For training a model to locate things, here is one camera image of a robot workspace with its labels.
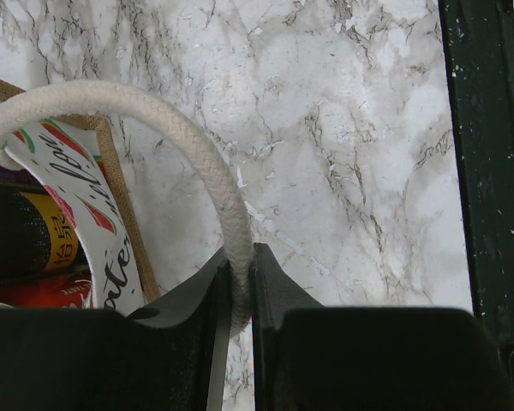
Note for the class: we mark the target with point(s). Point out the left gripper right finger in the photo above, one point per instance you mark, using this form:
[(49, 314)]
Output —
[(311, 357)]

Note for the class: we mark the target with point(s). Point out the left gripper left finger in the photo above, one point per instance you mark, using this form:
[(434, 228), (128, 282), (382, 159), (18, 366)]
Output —
[(167, 355)]

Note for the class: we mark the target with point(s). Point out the red cola can front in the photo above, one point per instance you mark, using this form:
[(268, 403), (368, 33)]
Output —
[(70, 291)]

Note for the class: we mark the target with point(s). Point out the black and yellow can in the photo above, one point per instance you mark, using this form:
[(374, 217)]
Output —
[(35, 236)]

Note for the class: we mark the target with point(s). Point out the watermelon canvas tote bag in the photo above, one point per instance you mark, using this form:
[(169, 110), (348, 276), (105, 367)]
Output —
[(59, 134)]

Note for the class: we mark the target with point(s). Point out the purple can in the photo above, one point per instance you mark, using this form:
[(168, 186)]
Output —
[(21, 177)]

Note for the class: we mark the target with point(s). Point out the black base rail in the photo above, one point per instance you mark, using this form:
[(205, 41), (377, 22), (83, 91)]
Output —
[(478, 41)]

